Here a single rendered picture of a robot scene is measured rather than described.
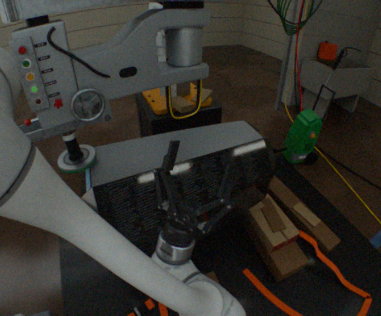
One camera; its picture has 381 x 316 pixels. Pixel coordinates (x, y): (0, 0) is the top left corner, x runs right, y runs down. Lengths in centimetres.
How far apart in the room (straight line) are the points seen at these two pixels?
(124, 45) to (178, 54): 29
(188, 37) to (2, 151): 100
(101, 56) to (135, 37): 16
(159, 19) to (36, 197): 91
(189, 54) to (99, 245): 98
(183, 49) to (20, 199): 101
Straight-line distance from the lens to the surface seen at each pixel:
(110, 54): 101
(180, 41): 115
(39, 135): 113
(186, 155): 122
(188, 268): 59
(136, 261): 37
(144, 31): 104
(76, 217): 33
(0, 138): 26
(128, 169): 117
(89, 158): 122
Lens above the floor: 157
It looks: 39 degrees down
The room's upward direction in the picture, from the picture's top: straight up
